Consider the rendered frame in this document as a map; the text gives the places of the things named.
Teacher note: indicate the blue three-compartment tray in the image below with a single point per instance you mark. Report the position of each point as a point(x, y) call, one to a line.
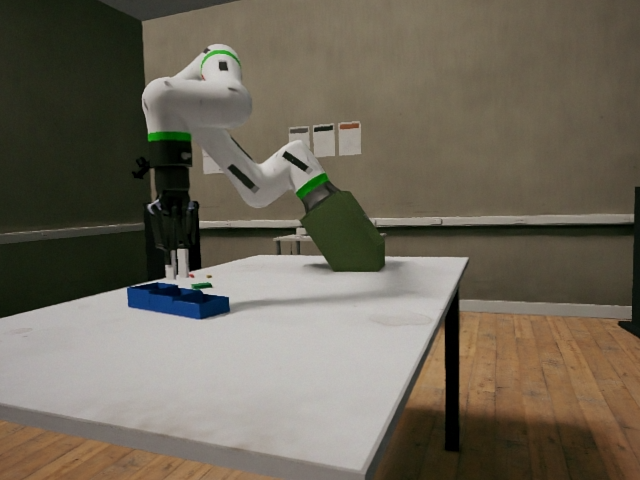
point(170, 299)

